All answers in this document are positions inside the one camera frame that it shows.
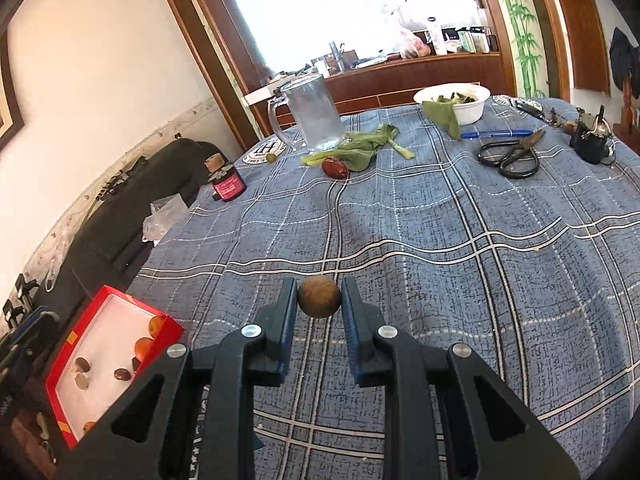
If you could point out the clear glass pitcher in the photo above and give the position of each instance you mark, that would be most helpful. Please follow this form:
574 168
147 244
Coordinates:
315 115

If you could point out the clear plastic bag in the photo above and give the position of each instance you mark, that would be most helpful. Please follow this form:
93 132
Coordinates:
165 213

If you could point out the black sofa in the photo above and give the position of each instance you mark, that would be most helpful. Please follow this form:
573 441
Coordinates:
108 248

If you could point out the brown kiwi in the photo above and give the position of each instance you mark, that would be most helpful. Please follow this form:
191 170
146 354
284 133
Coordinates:
319 296
81 365

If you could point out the brown kiwi front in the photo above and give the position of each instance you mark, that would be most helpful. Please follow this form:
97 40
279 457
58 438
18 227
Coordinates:
319 296

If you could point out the dark jacket hanging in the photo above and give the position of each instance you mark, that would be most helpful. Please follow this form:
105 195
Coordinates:
625 63

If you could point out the red jujube by vegetable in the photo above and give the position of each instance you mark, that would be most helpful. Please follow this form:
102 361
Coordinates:
335 168

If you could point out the white bowl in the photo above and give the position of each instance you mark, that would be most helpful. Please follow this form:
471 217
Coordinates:
467 100

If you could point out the small beige chunk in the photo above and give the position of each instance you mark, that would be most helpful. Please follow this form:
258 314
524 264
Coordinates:
81 381

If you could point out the green leafy vegetable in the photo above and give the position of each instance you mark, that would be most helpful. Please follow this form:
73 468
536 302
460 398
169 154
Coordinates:
359 148

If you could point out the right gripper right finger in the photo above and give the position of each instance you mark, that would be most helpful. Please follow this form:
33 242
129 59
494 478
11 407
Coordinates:
447 413

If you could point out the green leaf on bowl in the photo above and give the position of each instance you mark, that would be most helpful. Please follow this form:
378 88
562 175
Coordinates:
442 115

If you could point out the dark red jujube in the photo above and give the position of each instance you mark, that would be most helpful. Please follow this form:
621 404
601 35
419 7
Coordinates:
122 374
135 364

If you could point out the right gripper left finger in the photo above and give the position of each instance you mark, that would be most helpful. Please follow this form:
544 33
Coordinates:
189 413

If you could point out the pink label jar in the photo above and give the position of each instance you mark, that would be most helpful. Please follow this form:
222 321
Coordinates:
225 180

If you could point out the blue plaid tablecloth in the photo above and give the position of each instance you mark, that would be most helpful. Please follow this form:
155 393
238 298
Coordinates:
539 276

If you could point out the black scissors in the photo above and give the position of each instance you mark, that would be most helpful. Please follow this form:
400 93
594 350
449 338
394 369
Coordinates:
514 158

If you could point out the orange tangerine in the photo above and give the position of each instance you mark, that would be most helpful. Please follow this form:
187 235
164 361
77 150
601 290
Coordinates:
155 325
88 426
142 347

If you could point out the blue pen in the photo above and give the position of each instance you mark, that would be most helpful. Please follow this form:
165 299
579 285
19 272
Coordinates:
500 133

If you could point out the red box white interior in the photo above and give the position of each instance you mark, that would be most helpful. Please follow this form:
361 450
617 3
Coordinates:
104 335

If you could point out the wooden door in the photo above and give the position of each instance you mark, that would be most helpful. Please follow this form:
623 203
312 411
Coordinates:
587 46

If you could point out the wooden sideboard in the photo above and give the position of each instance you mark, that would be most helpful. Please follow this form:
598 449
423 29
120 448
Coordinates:
395 83

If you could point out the brown kiwi back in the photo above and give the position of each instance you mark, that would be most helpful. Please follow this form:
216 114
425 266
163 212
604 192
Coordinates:
81 365

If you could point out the small glass plate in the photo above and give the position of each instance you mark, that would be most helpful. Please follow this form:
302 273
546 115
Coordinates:
264 152

